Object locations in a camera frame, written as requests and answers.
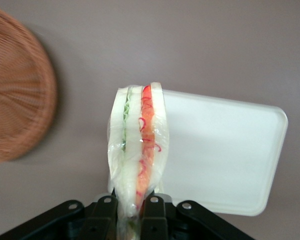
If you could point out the plastic sandwich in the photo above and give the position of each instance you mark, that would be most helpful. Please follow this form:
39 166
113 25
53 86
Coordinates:
135 140

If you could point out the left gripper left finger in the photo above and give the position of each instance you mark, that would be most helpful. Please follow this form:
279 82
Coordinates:
100 222

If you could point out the cream plastic tray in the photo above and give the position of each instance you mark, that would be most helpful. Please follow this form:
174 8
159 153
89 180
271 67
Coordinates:
215 150

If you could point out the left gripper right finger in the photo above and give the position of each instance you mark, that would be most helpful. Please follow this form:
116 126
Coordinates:
153 222

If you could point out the round brown wicker basket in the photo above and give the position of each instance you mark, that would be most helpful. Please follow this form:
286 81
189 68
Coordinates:
17 95

